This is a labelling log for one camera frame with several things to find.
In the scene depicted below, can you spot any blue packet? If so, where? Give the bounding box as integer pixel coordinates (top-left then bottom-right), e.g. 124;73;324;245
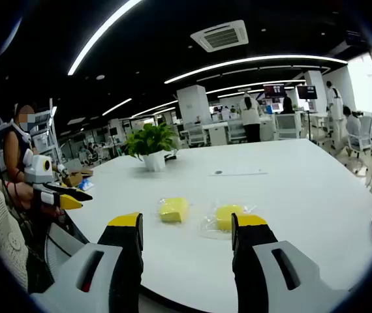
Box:
77;178;95;192

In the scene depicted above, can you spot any green potted plant white pot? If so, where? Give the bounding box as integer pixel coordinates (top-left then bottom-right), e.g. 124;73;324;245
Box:
123;122;181;172

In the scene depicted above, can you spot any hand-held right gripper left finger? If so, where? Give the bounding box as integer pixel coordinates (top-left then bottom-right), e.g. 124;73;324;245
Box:
31;211;145;313

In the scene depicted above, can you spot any curved ceiling strip light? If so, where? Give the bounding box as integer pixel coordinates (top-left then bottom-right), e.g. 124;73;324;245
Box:
164;54;349;85

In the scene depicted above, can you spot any dark display screen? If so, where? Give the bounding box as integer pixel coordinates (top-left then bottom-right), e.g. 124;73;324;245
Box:
263;83;286;100
296;85;318;100

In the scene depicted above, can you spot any round yellow sponge in bag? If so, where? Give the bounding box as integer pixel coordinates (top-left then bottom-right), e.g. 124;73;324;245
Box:
198;200;259;241

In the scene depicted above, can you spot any ceiling air conditioner vent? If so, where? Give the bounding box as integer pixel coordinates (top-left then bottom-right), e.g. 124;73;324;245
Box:
190;19;250;53

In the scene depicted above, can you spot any square yellow sponge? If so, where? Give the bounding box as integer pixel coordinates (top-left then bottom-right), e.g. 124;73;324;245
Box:
159;196;191;224

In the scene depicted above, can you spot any person's left hand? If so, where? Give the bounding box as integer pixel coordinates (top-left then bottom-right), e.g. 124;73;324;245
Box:
11;182;62;220

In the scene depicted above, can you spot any white mesh office chair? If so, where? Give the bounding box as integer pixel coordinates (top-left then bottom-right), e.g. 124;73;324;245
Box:
348;115;372;156
185;123;210;148
275;112;302;140

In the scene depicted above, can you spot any clear plastic wrapper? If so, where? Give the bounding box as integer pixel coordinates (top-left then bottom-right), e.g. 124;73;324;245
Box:
157;194;196;226

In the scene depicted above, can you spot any white paper sheet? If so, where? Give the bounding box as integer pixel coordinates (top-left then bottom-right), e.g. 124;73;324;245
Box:
209;167;269;177

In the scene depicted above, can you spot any cardboard box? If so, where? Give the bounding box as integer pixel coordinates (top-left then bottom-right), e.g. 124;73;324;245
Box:
62;170;93;187

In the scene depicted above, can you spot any round yellow silicone block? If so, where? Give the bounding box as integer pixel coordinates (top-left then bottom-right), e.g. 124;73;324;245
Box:
215;204;249;233

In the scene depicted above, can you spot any long ceiling strip light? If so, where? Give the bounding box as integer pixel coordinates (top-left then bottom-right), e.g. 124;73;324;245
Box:
67;0;144;76

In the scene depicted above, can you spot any black cable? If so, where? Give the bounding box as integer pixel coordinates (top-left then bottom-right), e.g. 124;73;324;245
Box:
44;233;73;259

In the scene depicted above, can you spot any metal shelf rack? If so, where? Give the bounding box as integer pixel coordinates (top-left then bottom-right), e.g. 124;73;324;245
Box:
30;106;60;164

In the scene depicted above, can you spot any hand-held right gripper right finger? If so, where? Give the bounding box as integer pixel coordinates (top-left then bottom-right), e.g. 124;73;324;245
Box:
231;213;350;313

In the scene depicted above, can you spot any grey office chair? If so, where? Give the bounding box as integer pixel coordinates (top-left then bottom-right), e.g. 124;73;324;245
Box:
44;221;89;282

